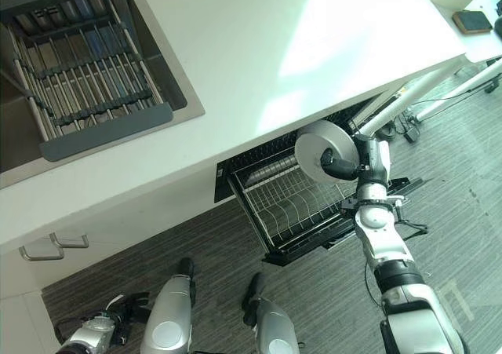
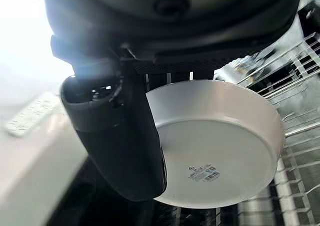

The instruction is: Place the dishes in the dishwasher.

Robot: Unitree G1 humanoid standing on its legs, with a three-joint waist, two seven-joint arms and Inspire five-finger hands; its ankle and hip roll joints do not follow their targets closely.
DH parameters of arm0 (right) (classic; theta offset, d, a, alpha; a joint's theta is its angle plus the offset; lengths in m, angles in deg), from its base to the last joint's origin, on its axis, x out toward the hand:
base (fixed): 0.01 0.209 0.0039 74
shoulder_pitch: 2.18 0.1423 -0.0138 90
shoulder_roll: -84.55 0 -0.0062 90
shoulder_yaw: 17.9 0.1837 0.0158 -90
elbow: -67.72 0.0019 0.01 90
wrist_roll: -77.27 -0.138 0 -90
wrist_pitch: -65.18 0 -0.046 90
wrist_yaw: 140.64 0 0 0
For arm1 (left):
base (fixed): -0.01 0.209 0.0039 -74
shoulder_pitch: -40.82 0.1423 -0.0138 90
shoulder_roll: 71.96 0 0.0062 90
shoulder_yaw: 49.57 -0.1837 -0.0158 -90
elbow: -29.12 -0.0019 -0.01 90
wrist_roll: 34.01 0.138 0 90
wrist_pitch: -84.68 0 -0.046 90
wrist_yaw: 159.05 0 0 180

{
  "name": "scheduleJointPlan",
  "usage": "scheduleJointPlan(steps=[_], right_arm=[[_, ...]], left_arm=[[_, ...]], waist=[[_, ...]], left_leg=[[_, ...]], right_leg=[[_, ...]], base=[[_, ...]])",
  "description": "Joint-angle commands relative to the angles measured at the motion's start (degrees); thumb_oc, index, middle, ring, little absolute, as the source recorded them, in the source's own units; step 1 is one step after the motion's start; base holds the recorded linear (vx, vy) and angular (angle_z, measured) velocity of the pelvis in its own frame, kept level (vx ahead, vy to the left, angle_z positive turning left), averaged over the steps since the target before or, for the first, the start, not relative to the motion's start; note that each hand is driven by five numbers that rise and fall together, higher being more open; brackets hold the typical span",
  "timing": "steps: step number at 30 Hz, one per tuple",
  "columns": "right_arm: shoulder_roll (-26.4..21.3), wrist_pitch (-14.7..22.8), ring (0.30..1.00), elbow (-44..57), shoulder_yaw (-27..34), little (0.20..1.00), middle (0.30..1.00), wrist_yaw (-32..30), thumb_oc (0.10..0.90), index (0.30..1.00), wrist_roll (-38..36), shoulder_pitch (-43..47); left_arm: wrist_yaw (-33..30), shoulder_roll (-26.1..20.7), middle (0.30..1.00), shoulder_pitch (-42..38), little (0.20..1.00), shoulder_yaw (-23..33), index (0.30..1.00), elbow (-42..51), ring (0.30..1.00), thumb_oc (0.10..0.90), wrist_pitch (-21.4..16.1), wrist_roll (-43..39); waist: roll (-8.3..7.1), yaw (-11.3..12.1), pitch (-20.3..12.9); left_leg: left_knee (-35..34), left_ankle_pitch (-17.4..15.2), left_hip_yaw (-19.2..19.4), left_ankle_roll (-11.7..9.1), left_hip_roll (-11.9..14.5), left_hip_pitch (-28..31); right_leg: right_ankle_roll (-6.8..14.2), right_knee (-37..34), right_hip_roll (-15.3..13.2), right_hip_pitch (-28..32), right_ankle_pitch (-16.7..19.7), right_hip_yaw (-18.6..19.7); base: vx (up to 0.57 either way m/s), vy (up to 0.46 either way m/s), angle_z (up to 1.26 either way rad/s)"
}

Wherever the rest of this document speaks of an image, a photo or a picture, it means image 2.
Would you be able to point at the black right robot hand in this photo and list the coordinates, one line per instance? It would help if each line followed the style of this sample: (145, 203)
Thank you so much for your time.
(120, 140)

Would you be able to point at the white bowl with label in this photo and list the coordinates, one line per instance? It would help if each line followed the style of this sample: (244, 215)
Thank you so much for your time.
(212, 145)

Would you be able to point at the grey dishwasher door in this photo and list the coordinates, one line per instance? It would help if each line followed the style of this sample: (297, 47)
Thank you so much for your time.
(32, 145)

